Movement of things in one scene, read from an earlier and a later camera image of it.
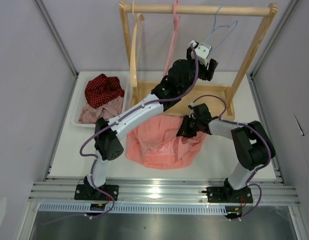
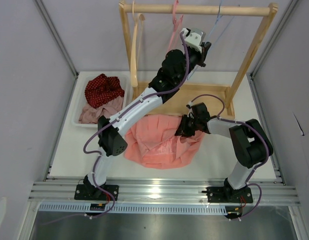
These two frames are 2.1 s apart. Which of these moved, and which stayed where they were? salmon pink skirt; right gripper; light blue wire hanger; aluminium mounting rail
Moved: light blue wire hanger
Stayed: salmon pink skirt; right gripper; aluminium mounting rail
